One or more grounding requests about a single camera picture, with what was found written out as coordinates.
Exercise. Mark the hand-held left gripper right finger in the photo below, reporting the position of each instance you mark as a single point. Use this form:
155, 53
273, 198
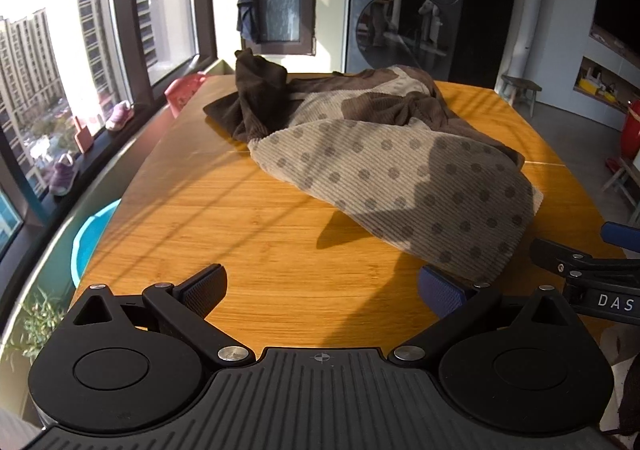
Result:
442, 292

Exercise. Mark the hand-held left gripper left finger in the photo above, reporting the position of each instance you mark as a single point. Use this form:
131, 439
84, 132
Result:
205, 287

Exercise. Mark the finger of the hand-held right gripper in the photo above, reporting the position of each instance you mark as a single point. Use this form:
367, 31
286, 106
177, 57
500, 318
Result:
560, 255
622, 232

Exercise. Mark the light wooden stand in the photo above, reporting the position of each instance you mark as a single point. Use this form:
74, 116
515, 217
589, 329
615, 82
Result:
622, 180

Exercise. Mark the red vase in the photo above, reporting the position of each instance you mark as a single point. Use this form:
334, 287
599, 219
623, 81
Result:
632, 130

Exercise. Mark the person's dark knitted clothing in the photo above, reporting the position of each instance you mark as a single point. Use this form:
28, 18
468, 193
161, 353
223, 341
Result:
631, 410

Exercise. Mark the blue plastic basin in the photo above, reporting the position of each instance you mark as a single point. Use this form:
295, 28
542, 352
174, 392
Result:
87, 240

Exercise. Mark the yellow box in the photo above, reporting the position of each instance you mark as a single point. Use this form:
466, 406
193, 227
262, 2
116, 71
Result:
589, 86

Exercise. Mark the green potted plant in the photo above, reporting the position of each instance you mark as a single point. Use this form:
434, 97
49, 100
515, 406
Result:
40, 325

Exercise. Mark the small wooden stool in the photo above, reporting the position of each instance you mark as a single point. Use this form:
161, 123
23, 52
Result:
520, 85

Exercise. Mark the purple shoe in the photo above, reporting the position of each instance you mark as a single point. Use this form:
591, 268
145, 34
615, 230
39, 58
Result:
62, 175

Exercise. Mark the pink shoe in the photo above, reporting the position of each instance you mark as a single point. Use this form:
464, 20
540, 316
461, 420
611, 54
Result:
120, 116

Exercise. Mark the large dark-framed window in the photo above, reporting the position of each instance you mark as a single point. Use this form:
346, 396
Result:
125, 30

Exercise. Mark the apartment buildings outside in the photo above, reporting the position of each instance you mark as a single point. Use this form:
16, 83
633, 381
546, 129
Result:
35, 75

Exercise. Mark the grey front-load washing machine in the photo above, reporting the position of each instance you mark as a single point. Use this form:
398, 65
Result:
400, 20

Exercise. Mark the dark blue hanging cloth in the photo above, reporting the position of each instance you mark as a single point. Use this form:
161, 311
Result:
248, 10

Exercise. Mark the wall niche shelf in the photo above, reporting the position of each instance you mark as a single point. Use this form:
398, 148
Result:
607, 80

